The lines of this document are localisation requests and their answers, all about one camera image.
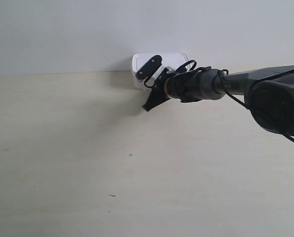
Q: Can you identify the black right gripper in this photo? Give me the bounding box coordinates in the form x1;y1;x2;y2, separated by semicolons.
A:
142;70;178;112

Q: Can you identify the white lidded plastic container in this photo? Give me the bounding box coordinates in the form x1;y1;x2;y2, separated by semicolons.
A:
133;52;190;90

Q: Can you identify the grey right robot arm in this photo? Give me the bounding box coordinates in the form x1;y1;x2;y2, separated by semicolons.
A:
142;65;294;137

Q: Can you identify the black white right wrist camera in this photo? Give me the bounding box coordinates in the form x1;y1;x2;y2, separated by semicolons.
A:
131;53;174;90

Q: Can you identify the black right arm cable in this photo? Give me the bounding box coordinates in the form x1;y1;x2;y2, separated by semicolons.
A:
143;59;294;148

